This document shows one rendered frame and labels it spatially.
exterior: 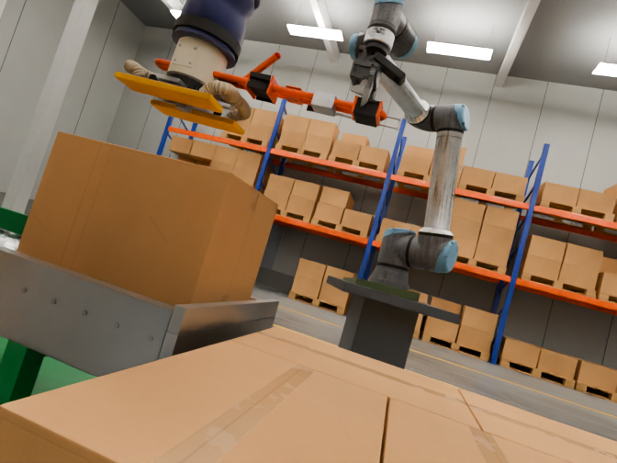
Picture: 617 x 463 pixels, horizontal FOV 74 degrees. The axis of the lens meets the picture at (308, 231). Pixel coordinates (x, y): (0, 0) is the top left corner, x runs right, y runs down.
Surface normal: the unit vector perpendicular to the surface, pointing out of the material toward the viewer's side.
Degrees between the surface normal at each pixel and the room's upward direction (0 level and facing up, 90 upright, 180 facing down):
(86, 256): 90
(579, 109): 90
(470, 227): 90
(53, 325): 90
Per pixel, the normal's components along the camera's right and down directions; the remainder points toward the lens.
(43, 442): -0.22, -0.14
